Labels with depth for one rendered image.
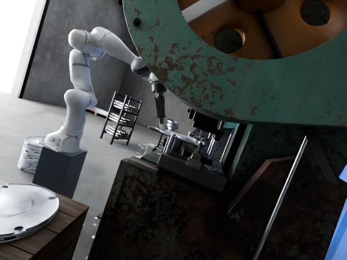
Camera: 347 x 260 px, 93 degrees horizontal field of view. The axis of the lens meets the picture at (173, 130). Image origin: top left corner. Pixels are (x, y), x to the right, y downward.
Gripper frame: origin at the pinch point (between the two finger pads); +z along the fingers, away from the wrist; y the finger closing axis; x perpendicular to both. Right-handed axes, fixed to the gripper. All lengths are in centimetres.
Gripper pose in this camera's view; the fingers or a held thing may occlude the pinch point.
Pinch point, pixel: (162, 124)
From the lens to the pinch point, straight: 85.9
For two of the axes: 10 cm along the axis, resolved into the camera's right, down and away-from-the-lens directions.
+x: 9.8, -0.8, -1.7
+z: 0.8, 10.0, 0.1
